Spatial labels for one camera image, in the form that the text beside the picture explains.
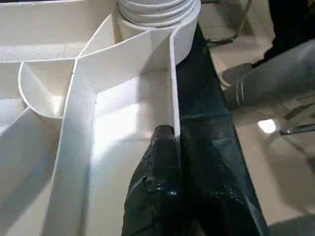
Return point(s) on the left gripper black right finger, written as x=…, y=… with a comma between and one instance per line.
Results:
x=211, y=196

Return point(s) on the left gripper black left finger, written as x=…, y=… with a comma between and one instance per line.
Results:
x=155, y=186

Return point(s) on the white plastic table top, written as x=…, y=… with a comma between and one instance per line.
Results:
x=61, y=61

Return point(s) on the white plastic table leg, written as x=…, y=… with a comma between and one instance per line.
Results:
x=157, y=12

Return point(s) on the black work mat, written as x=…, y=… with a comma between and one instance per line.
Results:
x=201, y=98

